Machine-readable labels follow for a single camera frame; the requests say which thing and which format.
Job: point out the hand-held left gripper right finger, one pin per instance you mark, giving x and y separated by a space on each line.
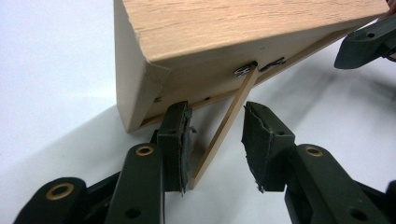
271 155

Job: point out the wooden photo frame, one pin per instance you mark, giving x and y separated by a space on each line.
249 25

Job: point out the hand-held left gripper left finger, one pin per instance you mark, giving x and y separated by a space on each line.
174 149

